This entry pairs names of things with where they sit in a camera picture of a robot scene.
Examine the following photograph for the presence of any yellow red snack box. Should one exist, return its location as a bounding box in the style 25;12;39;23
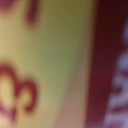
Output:
0;0;128;128

